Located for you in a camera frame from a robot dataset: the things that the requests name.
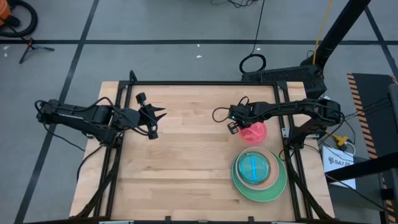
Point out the black perforated computer case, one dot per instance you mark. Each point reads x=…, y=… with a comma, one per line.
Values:
x=286, y=76

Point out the pink plastic plate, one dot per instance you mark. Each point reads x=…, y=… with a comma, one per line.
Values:
x=275, y=169

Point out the black hazard-striped mat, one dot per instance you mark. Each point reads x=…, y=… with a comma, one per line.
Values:
x=370, y=93

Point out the black tripod stand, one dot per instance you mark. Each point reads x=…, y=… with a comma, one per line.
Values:
x=30, y=44

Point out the small clear blue plate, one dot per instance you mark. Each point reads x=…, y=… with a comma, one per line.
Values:
x=253, y=168

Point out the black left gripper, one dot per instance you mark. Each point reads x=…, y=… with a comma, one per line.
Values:
x=147, y=116

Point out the black metal beam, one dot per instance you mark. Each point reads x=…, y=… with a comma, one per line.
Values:
x=367, y=166

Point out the large light green plate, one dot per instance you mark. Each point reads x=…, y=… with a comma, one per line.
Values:
x=258, y=196

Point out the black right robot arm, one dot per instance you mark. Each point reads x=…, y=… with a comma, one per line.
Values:
x=286, y=109

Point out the black metal table frame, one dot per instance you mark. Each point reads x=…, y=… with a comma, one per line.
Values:
x=202, y=82

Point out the black camera pole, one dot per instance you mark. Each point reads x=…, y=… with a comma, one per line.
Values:
x=339, y=28

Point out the orange vacuum cleaner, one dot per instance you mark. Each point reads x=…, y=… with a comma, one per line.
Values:
x=3, y=12

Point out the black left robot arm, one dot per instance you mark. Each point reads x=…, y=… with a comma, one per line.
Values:
x=77, y=116

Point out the yellow plug connector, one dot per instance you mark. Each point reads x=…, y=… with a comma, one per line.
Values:
x=341, y=140

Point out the small clear red plate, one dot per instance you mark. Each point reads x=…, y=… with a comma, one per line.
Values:
x=256, y=133

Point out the white printed paper sheet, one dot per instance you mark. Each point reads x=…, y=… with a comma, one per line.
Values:
x=334, y=153

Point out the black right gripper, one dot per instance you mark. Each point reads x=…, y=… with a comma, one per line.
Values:
x=242, y=113

